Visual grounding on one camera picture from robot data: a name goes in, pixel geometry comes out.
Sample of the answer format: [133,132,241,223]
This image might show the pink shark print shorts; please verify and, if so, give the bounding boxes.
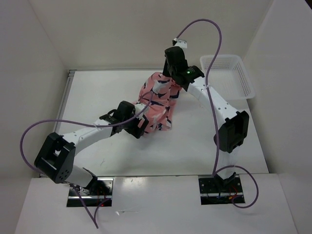
[136,72,182,134]

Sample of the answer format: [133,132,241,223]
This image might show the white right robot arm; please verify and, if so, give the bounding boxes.
[163,46,249,192]

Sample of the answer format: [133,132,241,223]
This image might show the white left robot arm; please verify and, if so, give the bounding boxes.
[34,101,149,195]

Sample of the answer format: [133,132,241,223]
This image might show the white perforated plastic basket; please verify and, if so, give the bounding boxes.
[200,55,255,100]

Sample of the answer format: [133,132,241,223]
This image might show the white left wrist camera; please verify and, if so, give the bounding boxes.
[135,103,149,119]

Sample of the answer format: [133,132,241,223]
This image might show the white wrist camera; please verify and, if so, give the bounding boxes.
[135,103,149,119]
[172,38,188,49]

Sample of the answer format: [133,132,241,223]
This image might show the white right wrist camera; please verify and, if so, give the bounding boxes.
[172,38,188,49]

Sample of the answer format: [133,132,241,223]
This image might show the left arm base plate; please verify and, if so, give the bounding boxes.
[66,177,114,207]

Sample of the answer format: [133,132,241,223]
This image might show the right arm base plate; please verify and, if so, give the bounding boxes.
[198,173,245,205]

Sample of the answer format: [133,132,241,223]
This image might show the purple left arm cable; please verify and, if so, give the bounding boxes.
[19,92,154,229]

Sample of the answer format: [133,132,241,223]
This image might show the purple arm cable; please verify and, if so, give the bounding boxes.
[19,92,154,229]
[175,19,259,209]

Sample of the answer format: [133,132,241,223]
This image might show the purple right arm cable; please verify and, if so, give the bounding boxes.
[175,19,259,209]

